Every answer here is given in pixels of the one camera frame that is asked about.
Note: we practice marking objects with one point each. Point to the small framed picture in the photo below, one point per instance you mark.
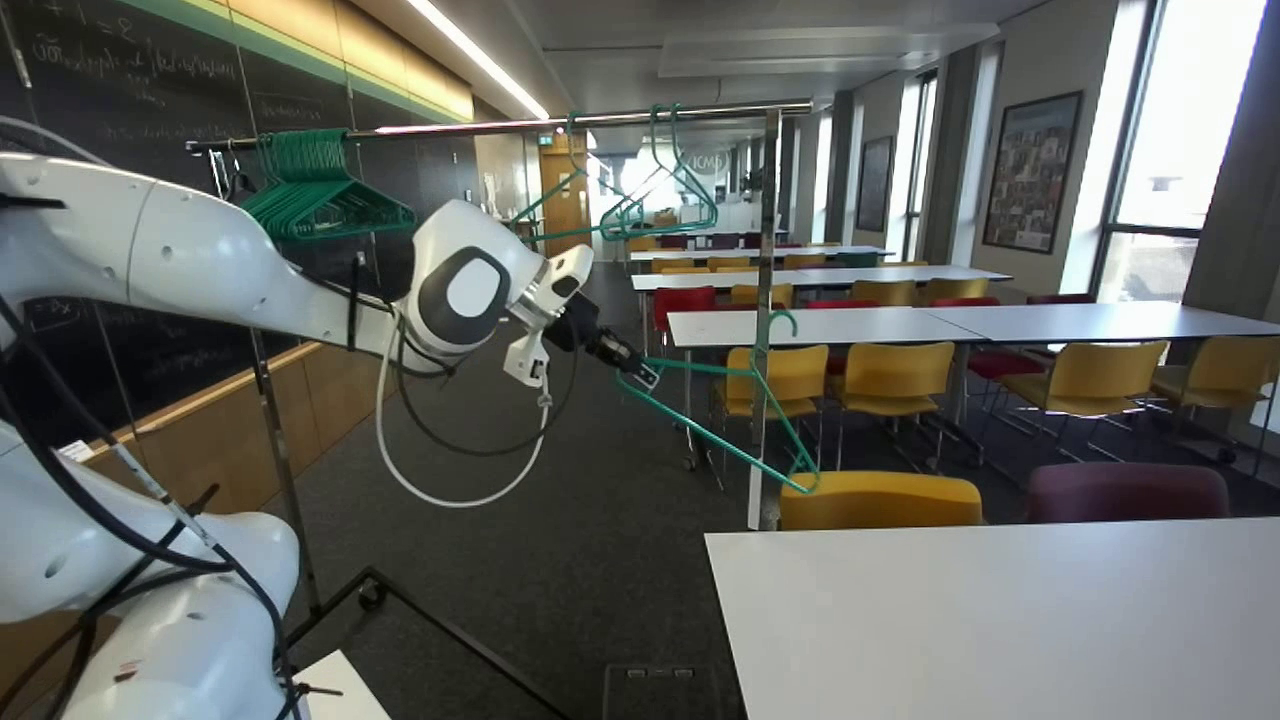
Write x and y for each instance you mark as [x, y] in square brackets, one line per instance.
[875, 185]

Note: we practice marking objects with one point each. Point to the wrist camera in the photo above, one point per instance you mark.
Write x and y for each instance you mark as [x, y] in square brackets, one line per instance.
[526, 360]

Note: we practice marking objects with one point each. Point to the blackboard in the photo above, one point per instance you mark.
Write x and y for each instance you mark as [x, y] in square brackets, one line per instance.
[130, 90]

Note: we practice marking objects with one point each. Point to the yellow chair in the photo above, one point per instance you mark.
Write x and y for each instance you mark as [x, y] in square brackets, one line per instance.
[880, 500]

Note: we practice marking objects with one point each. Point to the maroon chair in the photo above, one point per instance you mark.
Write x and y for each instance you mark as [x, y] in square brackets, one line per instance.
[1125, 493]

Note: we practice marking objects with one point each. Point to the wooden door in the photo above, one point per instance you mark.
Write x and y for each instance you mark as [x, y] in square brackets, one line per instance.
[566, 195]

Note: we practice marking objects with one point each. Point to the rows of chairs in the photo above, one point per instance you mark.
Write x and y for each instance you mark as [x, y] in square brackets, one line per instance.
[890, 378]

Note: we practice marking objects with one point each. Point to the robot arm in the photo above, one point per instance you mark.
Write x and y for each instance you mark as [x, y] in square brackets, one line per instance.
[200, 250]

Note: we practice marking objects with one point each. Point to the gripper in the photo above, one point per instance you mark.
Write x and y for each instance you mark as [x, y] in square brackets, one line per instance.
[578, 322]

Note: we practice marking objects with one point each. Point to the large window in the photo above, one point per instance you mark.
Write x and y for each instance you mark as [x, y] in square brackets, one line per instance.
[1185, 120]

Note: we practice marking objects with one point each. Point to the narrow window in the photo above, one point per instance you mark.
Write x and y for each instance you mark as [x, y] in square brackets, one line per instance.
[918, 160]

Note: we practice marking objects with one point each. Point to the rows of white tables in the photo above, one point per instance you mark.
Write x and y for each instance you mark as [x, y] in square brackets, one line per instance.
[900, 325]

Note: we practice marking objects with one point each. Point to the ceiling light strip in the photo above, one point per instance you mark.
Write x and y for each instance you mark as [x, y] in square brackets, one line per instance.
[480, 60]

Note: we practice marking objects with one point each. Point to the large framed picture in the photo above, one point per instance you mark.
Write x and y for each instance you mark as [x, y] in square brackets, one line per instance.
[1032, 172]

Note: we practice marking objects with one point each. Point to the metal clothes rack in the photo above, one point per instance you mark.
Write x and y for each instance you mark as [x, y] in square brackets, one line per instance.
[765, 300]

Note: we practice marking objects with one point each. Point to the floor socket hatch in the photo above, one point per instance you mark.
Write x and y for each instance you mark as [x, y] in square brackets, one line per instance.
[660, 692]

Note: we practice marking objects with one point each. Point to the clothes rack rod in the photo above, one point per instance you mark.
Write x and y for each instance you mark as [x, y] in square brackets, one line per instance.
[600, 121]

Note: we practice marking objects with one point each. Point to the bunch of green hangers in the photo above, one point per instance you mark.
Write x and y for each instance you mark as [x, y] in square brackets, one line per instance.
[320, 200]

